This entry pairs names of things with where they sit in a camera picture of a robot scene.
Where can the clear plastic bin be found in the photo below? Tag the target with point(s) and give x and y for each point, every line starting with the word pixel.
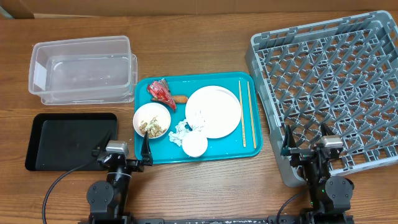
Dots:
pixel 95 70

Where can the black plastic tray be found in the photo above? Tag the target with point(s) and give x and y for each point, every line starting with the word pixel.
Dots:
pixel 62 141

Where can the right wooden chopstick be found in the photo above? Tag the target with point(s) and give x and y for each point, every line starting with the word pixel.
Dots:
pixel 252 116

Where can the teal serving tray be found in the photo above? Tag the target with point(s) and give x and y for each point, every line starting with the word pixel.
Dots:
pixel 231 146

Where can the white cup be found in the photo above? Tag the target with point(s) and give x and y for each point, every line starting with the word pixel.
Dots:
pixel 194 144

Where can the white bowl with food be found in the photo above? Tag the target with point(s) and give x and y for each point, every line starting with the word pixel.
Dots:
pixel 147 111

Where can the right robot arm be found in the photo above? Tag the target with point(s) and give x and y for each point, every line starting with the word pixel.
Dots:
pixel 329 195

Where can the red snack wrapper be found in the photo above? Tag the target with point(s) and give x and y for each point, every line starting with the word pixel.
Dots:
pixel 159 89

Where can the large white plate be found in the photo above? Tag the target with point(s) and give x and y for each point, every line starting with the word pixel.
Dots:
pixel 214 110

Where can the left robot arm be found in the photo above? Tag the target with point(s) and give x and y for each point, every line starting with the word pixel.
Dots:
pixel 107 198

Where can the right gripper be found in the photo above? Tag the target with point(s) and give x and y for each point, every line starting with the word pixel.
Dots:
pixel 301 155

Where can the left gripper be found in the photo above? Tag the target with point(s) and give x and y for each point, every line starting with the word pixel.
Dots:
pixel 137 166

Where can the orange carrot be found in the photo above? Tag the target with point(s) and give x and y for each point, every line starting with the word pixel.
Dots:
pixel 180 99

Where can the left wooden chopstick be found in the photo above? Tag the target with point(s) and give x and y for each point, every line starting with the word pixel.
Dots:
pixel 242 114

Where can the wooden chopstick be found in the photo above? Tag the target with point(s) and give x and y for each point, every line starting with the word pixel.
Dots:
pixel 242 114
pixel 252 116

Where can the peanut shells and rice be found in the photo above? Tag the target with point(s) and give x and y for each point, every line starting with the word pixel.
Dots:
pixel 152 128

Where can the white tissue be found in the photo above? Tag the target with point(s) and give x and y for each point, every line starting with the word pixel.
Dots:
pixel 180 132

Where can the grey dishwasher rack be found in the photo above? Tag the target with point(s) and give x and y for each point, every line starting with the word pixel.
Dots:
pixel 342 73

